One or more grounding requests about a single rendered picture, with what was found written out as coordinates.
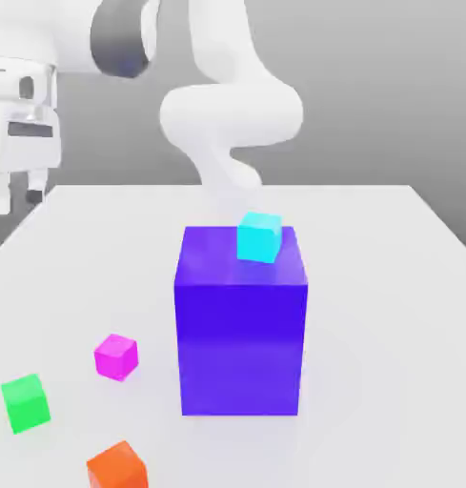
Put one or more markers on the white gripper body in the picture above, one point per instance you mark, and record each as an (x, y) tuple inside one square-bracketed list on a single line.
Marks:
[(26, 152)]

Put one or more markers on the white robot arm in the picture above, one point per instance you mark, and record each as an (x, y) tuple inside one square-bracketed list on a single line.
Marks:
[(232, 110)]

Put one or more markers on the small magenta cube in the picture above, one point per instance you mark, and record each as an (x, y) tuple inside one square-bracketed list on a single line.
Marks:
[(115, 358)]

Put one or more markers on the small green cube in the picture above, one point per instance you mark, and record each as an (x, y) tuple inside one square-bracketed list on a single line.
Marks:
[(24, 404)]

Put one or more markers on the small cyan cube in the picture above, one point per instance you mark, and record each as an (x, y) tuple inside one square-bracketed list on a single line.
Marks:
[(258, 238)]

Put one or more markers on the small orange cube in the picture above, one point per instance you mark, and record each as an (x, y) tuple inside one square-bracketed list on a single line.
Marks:
[(116, 469)]

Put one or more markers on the large purple box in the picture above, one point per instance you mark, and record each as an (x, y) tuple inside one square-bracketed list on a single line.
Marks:
[(240, 343)]

